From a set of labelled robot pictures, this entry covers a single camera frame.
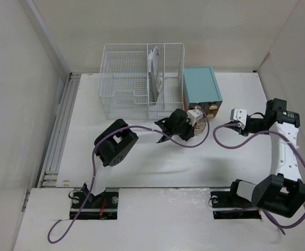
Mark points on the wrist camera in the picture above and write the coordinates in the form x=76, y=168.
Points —
x=239, y=116
x=194, y=115

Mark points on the teal drawer cabinet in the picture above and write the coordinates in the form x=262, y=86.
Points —
x=201, y=89

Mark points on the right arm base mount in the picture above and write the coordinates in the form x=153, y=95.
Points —
x=234, y=203

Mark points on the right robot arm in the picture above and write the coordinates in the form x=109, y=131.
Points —
x=283, y=191

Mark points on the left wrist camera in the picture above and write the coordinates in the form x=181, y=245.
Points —
x=194, y=115

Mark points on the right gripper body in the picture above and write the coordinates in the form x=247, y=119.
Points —
x=255, y=125

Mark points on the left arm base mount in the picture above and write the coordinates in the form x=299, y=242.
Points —
x=104, y=208

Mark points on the aluminium rail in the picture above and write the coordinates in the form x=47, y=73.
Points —
x=45, y=155

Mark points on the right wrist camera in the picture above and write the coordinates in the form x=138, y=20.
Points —
x=239, y=116

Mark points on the white wire desk organizer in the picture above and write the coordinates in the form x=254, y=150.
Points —
x=123, y=85

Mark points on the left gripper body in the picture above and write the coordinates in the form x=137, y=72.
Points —
x=184, y=130

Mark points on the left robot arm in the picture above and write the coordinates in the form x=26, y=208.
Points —
x=114, y=144

